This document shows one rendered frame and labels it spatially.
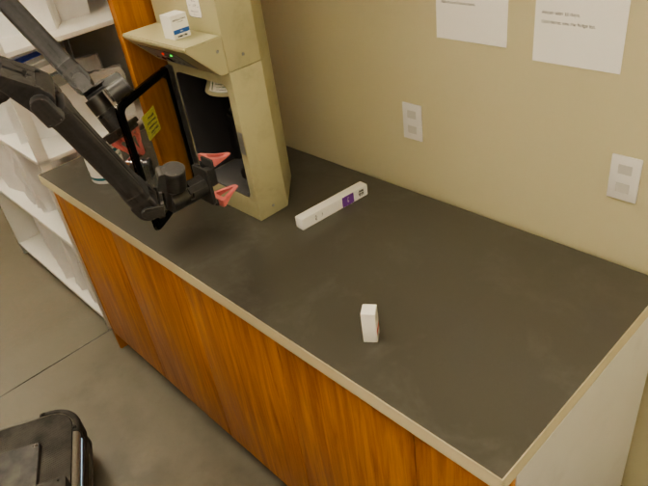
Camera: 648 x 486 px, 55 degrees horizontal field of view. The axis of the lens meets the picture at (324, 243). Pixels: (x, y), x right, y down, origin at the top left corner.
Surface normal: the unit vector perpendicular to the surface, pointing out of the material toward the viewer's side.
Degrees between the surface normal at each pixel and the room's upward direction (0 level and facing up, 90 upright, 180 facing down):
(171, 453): 0
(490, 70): 90
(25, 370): 0
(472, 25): 90
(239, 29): 90
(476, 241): 0
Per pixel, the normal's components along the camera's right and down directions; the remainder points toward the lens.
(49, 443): -0.12, -0.82
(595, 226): -0.71, 0.47
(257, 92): 0.69, 0.33
